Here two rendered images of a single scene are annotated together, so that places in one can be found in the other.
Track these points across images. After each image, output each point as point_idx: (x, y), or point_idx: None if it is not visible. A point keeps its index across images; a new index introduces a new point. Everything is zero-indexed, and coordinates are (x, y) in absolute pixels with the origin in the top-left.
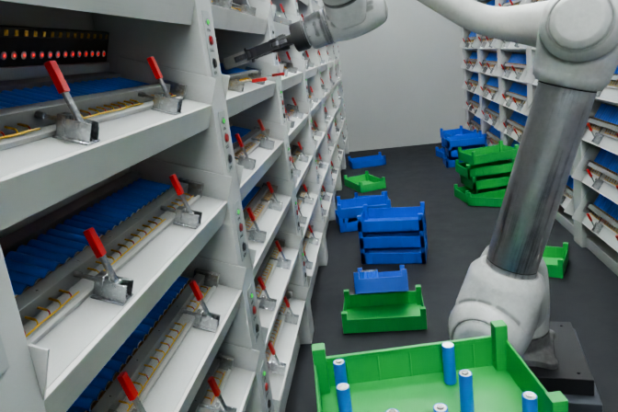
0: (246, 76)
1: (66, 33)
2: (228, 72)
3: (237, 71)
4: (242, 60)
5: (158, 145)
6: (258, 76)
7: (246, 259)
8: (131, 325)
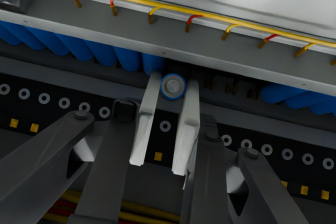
0: (81, 11)
1: None
2: (152, 59)
3: (30, 29)
4: (217, 132)
5: None
6: None
7: None
8: None
